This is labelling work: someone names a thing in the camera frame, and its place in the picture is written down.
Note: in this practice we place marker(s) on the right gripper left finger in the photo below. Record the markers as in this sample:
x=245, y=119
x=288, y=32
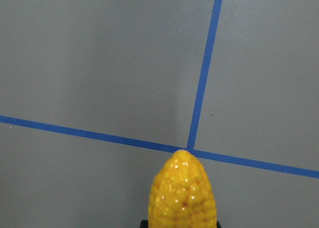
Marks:
x=144, y=224

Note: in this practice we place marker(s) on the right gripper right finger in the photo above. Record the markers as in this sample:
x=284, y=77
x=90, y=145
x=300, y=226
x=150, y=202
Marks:
x=218, y=225

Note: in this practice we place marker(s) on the yellow plastic corn cob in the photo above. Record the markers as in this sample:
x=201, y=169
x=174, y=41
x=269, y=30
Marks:
x=181, y=195

